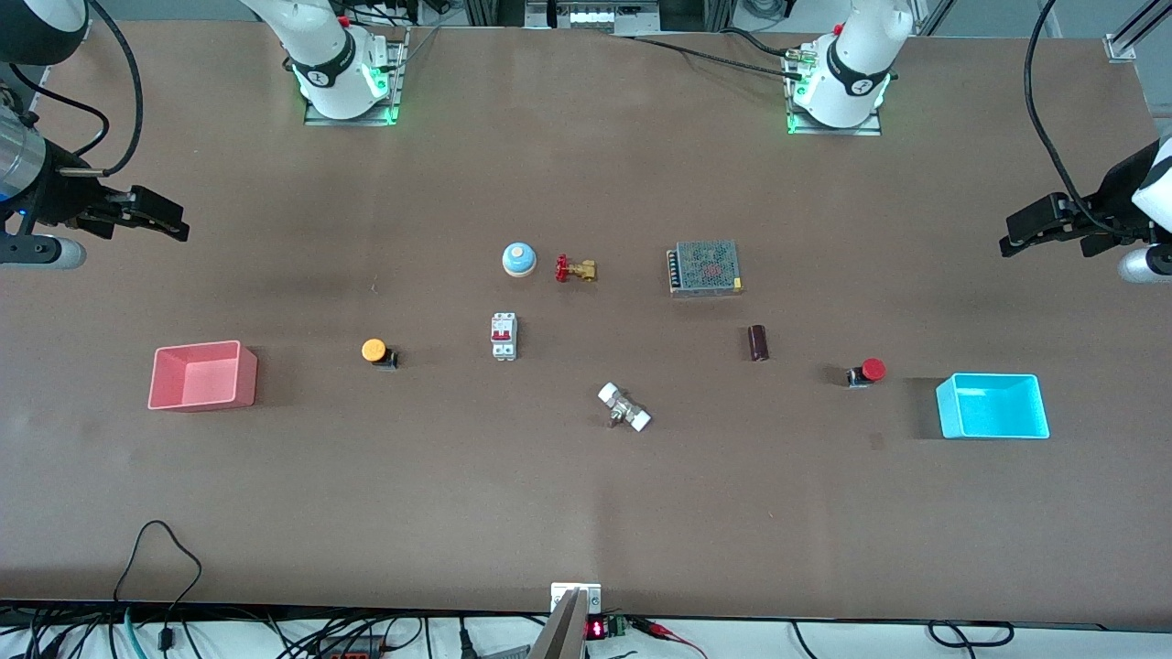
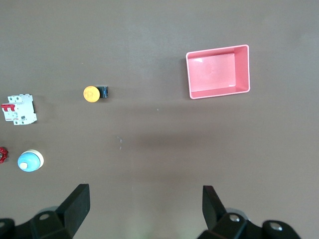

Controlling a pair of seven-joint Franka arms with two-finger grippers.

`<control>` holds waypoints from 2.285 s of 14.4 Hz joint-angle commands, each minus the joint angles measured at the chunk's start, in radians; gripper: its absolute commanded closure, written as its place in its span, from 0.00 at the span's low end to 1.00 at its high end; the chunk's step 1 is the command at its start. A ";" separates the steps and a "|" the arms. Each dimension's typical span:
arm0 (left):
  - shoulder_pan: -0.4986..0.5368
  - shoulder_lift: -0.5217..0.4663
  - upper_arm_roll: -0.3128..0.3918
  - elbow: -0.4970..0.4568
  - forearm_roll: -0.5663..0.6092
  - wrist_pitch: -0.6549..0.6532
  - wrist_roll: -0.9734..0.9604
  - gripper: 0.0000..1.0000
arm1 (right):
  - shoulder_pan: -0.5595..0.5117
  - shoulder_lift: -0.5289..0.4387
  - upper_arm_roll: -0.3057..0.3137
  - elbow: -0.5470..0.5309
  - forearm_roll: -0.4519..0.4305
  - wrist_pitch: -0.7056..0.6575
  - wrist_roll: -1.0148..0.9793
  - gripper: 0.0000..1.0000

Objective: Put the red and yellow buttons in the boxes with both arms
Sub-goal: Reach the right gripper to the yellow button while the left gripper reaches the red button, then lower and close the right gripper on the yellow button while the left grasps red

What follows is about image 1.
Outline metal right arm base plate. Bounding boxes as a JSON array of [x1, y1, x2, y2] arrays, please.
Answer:
[[304, 26, 409, 127]]

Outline pink plastic box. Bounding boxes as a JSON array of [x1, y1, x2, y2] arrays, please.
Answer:
[[147, 340, 258, 412]]

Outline cyan plastic box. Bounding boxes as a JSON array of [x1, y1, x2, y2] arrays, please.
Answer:
[[935, 373, 1051, 441]]

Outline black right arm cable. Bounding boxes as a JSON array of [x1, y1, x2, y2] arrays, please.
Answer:
[[7, 0, 146, 178]]

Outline grey power strip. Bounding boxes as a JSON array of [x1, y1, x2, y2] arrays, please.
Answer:
[[526, 0, 662, 34]]

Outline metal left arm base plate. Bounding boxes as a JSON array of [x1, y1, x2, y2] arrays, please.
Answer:
[[786, 44, 884, 137]]

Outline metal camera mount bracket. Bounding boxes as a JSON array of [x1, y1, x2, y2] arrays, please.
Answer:
[[529, 582, 603, 659]]

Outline aluminium frame profile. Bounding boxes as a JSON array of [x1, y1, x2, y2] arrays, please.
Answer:
[[1103, 0, 1172, 63]]

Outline black coiled floor cable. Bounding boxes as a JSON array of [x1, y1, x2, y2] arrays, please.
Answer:
[[928, 621, 1015, 649]]

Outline metal fitting white caps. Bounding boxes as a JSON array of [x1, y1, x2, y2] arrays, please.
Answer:
[[597, 382, 653, 434]]

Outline red alligator clip lead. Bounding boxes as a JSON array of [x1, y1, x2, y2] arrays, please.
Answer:
[[635, 617, 708, 659]]

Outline black cable to arm base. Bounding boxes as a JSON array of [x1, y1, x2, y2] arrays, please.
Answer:
[[612, 27, 808, 81]]

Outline metal mesh power supply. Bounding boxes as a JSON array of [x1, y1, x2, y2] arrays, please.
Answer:
[[666, 240, 744, 298]]

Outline black looped table cable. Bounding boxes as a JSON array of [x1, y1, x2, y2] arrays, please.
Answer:
[[113, 520, 204, 653]]

